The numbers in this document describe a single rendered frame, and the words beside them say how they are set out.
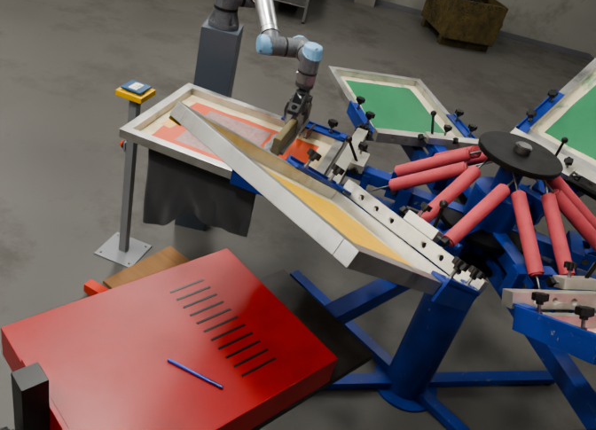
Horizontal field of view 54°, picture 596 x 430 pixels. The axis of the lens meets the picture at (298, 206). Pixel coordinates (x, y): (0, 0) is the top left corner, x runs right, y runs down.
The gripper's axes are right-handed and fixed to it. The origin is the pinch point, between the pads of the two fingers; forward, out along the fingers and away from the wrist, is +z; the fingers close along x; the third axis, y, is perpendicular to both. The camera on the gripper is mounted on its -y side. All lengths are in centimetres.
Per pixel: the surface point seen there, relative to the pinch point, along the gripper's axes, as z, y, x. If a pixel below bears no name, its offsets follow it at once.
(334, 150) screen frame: 10.0, 15.0, -17.2
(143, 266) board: 107, 4, 61
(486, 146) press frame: -23, -6, -72
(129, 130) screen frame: 10, -28, 56
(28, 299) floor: 109, -43, 94
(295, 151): 13.5, 8.6, -2.0
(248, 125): 13.6, 16.0, 23.1
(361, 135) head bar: 4.9, 27.3, -25.0
